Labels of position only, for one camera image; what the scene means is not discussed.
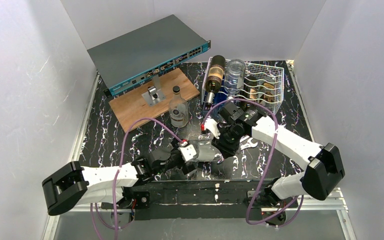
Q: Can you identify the clear bottle white cap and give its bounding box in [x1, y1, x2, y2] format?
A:
[190, 134, 225, 164]

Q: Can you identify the clear liquor bottle black cap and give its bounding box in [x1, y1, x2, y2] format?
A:
[169, 85, 189, 128]

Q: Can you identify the dark wine bottle gold label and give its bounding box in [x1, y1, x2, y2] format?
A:
[204, 55, 226, 94]

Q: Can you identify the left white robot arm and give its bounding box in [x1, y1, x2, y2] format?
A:
[41, 144, 200, 216]

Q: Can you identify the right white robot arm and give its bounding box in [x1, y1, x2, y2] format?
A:
[201, 101, 345, 206]

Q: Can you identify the dark green lower wine bottle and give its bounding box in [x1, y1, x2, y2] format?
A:
[242, 75, 259, 103]

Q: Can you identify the small silver wrench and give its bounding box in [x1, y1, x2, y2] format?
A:
[239, 136, 258, 151]

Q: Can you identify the wooden board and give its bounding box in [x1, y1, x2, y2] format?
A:
[109, 68, 200, 131]

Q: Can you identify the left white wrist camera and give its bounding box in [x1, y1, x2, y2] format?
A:
[178, 141, 199, 163]

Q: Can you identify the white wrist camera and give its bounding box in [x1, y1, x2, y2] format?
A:
[178, 141, 199, 163]
[201, 118, 221, 139]

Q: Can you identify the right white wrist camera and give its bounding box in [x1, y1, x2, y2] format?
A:
[201, 118, 221, 139]

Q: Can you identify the white wire wine rack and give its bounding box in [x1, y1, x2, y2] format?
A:
[201, 55, 284, 115]

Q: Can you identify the black base frame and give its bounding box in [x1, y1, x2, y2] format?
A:
[117, 179, 259, 221]

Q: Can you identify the silver metal stand bracket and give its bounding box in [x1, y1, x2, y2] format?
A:
[141, 75, 166, 107]

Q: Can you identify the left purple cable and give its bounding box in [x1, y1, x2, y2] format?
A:
[89, 117, 188, 240]

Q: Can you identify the purple cable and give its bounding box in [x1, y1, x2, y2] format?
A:
[89, 117, 188, 240]
[201, 98, 305, 226]

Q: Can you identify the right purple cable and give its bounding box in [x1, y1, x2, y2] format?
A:
[201, 98, 305, 226]

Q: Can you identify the grey network switch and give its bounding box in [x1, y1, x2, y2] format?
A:
[87, 14, 211, 98]

